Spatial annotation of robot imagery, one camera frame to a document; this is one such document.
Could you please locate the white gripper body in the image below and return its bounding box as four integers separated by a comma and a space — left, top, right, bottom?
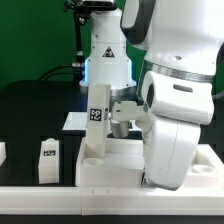
135, 111, 201, 191

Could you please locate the white desk tabletop panel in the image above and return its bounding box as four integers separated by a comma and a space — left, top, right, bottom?
75, 138, 224, 188

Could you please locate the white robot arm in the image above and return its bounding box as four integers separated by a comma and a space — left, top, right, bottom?
83, 0, 224, 190

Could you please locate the white marker tag sheet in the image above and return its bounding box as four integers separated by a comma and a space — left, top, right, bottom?
62, 111, 143, 132

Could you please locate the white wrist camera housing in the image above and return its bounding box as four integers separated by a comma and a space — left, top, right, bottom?
110, 101, 148, 138

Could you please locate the black cable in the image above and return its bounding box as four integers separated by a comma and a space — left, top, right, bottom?
39, 64, 83, 82

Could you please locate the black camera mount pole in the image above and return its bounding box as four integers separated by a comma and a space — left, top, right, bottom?
64, 0, 117, 67

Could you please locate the white front barrier rail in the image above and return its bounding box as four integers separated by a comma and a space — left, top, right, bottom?
0, 187, 224, 216

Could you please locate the white barrier rail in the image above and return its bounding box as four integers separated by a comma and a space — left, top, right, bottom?
0, 142, 6, 166
0, 187, 224, 216

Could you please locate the white left barrier rail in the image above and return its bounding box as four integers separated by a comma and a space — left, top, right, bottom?
0, 142, 6, 166

